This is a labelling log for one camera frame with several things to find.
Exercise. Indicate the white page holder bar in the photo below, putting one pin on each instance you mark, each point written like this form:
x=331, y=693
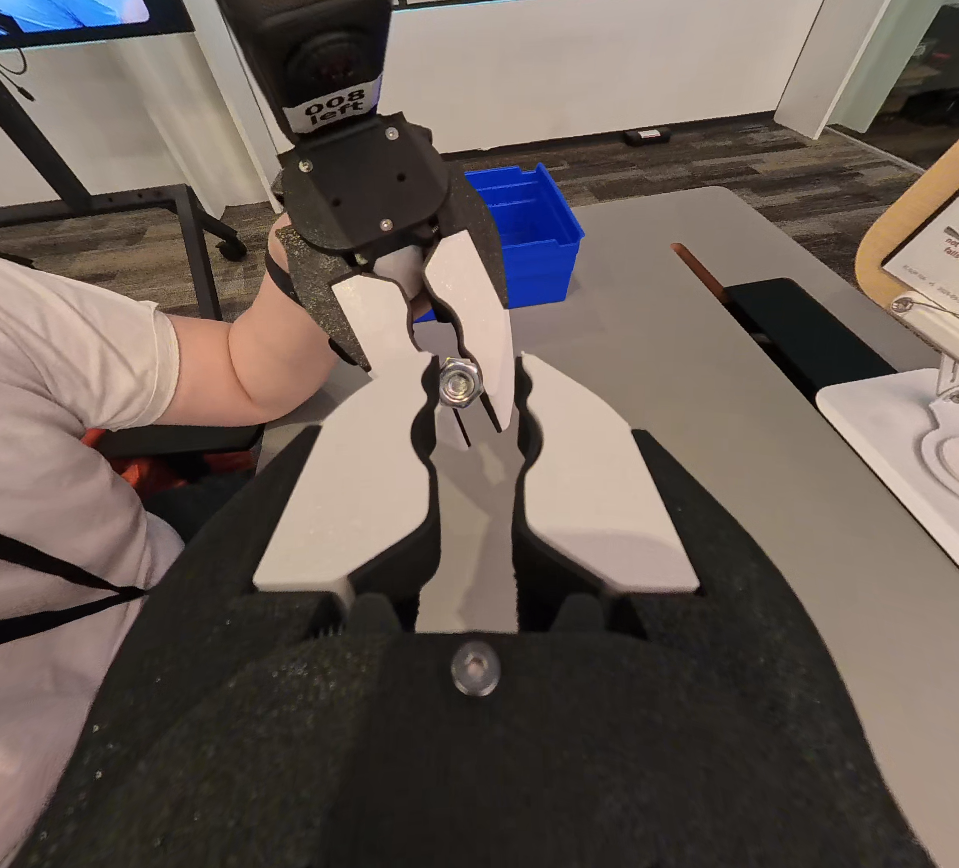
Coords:
x=944, y=340

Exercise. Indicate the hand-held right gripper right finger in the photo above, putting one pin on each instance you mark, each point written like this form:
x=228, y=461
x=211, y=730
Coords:
x=607, y=493

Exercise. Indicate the blue plastic bin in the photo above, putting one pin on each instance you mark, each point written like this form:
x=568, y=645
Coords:
x=539, y=246

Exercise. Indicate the black rolling stand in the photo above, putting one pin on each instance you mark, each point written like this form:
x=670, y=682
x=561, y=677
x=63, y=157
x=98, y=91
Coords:
x=45, y=149

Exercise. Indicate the white stand base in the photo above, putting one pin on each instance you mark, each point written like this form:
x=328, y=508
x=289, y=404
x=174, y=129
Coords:
x=869, y=418

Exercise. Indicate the black chair armrest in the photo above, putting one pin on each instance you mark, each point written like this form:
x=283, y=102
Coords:
x=187, y=439

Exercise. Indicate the person's left forearm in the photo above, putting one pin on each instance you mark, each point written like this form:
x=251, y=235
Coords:
x=277, y=358

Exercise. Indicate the printed instruction sheet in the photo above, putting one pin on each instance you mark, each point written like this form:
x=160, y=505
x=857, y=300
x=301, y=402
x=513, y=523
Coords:
x=936, y=261

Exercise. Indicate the dark grey waste bin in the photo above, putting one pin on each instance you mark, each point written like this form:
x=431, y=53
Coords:
x=929, y=74

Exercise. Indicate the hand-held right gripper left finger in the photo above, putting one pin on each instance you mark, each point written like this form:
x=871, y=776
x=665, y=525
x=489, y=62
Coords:
x=344, y=493

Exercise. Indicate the black floor box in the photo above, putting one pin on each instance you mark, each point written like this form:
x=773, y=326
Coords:
x=646, y=136

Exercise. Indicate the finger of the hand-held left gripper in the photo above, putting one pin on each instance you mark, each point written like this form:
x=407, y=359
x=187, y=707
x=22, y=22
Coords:
x=479, y=306
x=374, y=317

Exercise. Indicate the orange cloth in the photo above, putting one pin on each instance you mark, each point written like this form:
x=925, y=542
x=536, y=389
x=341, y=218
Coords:
x=150, y=475

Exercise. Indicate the person's left hand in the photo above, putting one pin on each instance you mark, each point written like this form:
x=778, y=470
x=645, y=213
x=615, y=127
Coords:
x=281, y=261

